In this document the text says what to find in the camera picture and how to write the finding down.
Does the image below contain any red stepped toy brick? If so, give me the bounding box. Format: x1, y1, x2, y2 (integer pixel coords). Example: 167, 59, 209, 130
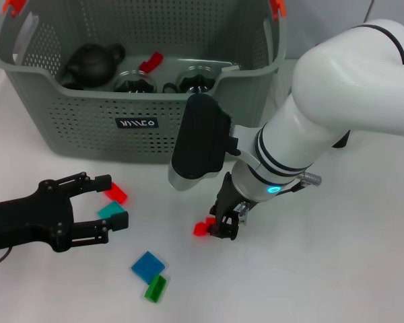
193, 217, 218, 238

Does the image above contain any dark clay teapot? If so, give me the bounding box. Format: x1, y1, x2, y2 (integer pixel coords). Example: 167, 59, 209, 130
59, 42, 127, 91

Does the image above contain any dark red toy brick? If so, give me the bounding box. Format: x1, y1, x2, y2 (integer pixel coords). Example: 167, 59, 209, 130
139, 52, 164, 72

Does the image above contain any green toy brick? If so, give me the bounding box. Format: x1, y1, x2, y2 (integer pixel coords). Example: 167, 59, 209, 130
143, 274, 168, 303

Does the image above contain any blue toy brick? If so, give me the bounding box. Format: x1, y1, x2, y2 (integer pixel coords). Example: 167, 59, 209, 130
131, 250, 166, 283

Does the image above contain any bright red toy brick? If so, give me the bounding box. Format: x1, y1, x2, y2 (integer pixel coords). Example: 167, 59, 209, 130
104, 183, 128, 205

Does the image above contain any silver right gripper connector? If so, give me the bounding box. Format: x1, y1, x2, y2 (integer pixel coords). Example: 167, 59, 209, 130
237, 201, 250, 226

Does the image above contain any grey perforated storage bin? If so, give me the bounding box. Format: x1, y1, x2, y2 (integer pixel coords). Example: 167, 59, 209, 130
0, 0, 288, 165

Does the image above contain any glass teacup black holder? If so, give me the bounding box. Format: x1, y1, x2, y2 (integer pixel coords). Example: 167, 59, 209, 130
113, 69, 157, 94
162, 65, 217, 96

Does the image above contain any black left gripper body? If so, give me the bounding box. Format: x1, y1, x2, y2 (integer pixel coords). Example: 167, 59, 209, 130
0, 180, 77, 253

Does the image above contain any teal toy brick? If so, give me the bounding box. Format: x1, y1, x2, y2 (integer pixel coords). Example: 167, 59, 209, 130
97, 201, 127, 219

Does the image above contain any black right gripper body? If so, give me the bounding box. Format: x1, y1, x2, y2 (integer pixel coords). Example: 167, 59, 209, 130
214, 171, 254, 217

